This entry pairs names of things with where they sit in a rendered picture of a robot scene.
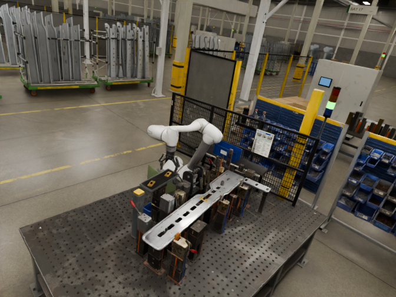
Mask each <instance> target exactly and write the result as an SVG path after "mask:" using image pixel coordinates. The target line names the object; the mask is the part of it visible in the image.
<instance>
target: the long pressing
mask: <svg viewBox="0 0 396 297"><path fill-rule="evenodd" d="M227 179H228V180H227ZM242 179H245V178H244V177H243V176H241V175H239V174H236V173H234V172H232V171H230V170H226V171H225V172H224V173H222V174H221V175H220V176H219V177H217V178H216V179H214V180H213V181H212V182H210V183H209V186H210V190H209V191H207V192H206V193H205V194H196V195H195V196H193V197H192V198H191V199H190V200H188V201H187V202H186V203H184V204H183V205H181V206H180V207H179V208H178V209H176V210H175V211H174V212H173V213H171V214H170V215H168V216H167V217H166V218H164V219H163V220H162V221H160V222H159V223H158V224H156V225H155V226H154V227H152V228H151V229H150V230H148V231H147V232H146V233H145V234H144V235H142V240H143V241H144V242H146V243H147V244H148V245H150V246H151V247H153V248H154V249H155V250H162V249H164V248H165V247H166V246H167V245H168V244H169V243H170V242H172V241H173V239H174V236H175V234H176V233H177V232H179V233H181V232H183V231H184V230H185V229H186V228H187V227H189V226H190V225H191V224H192V223H193V222H194V221H195V220H196V219H197V218H199V217H200V216H201V215H202V214H203V213H204V212H205V211H206V210H207V209H208V208H210V207H211V206H212V205H213V204H214V203H216V202H217V201H218V200H219V199H220V195H221V194H222V193H223V194H224V195H227V194H229V193H230V192H231V191H232V190H233V189H235V188H236V187H237V186H238V185H239V183H240V180H242ZM222 180H223V181H224V185H223V186H221V185H220V184H221V181H222ZM217 187H220V189H216V188H217ZM213 190H215V191H216V192H215V193H212V191H213ZM208 194H211V196H210V197H209V198H208V199H207V200H209V201H208V202H205V201H204V202H203V203H202V204H200V205H199V206H196V204H197V203H198V202H199V201H201V200H202V199H200V197H206V196H207V195H208ZM193 206H196V208H195V209H194V210H193V211H192V210H190V209H191V208H192V207H193ZM186 212H189V214H188V215H187V216H186V217H185V216H183V215H184V214H185V213H186ZM180 217H181V218H182V220H181V221H179V222H178V223H176V222H175V221H176V220H177V219H178V218H180ZM171 224H174V227H172V228H171V229H170V230H168V231H165V228H166V227H169V226H170V225H171ZM162 231H165V232H166V233H165V234H164V235H163V236H162V237H158V235H159V234H160V233H161V232H162Z"/></svg>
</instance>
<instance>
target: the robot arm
mask: <svg viewBox="0 0 396 297"><path fill-rule="evenodd" d="M190 131H199V132H201V133H202V134H203V140H202V142H201V143H200V145H199V147H198V148H197V150H196V152H195V153H194V155H193V157H192V159H191V160H190V162H189V163H188V164H187V165H185V166H183V165H182V164H183V161H182V159H181V158H180V157H177V156H174V154H175V151H176V146H177V142H178V139H179V132H190ZM147 133H148V135H149V136H151V137H152V138H155V139H158V140H162V141H164V142H165V143H166V154H165V153H163V154H162V156H161V158H160V159H159V162H160V165H161V168H160V169H156V170H157V171H158V172H159V173H160V172H162V171H164V170H166V169H170V170H172V171H174V174H176V172H178V174H180V177H181V179H182V178H183V173H184V172H185V171H189V170H190V171H193V166H195V165H199V163H200V162H201V160H202V158H203V157H204V155H205V154H206V152H207V151H208V149H209V147H210V146H211V145H212V144H213V143H219V142H220V141H221V139H222V138H223V134H222V133H221V131H220V130H219V129H218V128H216V127H215V126H214V125H212V124H210V123H209V122H207V121H206V120H205V119H203V118H199V119H197V120H194V122H192V123H191V125H188V126H162V125H160V126H158V125H156V126H155V125H152V126H149V127H148V129H147ZM165 155H166V158H165V159H168V161H167V162H166V163H165V165H164V166H163V161H165V159H163V160H161V159H162V158H163V157H164V156H165Z"/></svg>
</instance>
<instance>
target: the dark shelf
mask: <svg viewBox="0 0 396 297"><path fill-rule="evenodd" d="M213 149H214V147H213V146H210V147H209V149H208V151H207V152H206V154H207V155H209V156H212V157H214V158H215V157H216V156H217V155H216V154H214V153H213ZM240 163H242V164H244V165H245V167H244V171H247V169H252V170H254V171H255V174H254V175H255V176H258V177H262V176H263V175H264V174H265V173H266V172H267V171H268V169H267V168H266V167H263V166H260V165H258V164H255V163H253V162H251V161H248V160H245V159H243V158H240V159H239V160H237V161H235V162H234V163H232V162H230V165H233V166H235V167H237V168H239V164H240Z"/></svg>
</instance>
